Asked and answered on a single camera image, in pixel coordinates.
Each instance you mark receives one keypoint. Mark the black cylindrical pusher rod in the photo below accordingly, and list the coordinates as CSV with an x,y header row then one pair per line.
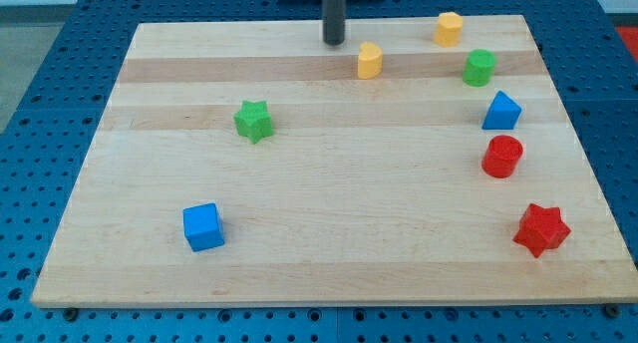
x,y
333,21

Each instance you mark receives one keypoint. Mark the yellow heart block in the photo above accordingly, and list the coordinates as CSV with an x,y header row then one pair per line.
x,y
370,61

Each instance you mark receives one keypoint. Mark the yellow hexagon block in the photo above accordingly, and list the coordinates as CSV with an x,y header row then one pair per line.
x,y
448,30

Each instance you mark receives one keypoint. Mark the green star block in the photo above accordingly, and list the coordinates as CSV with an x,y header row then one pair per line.
x,y
253,121

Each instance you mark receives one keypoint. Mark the green cylinder block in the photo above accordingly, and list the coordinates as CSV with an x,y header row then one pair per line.
x,y
479,67

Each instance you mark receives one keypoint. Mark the light wooden board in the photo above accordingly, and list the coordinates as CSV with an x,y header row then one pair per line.
x,y
369,193

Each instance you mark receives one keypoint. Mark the blue triangle block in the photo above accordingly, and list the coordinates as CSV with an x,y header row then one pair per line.
x,y
502,114

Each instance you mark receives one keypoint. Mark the red cylinder block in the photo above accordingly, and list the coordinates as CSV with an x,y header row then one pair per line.
x,y
502,155

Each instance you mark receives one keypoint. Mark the blue cube block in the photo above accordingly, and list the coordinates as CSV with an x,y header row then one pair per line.
x,y
203,227

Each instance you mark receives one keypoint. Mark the red star block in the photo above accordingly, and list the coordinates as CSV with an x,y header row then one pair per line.
x,y
541,228

